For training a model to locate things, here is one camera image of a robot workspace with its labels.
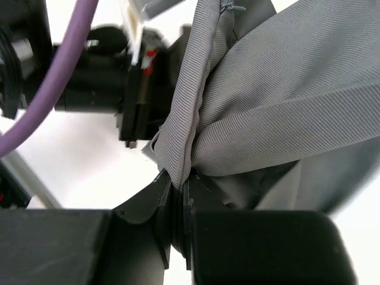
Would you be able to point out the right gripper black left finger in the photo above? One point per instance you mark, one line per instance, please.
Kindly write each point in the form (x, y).
(129, 244)

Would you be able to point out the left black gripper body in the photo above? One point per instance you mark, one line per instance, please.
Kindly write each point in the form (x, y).
(126, 70)

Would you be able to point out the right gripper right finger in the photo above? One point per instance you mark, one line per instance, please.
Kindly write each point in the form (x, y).
(233, 246)

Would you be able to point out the grey pleated skirt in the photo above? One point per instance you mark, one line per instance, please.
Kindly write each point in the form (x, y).
(276, 110)

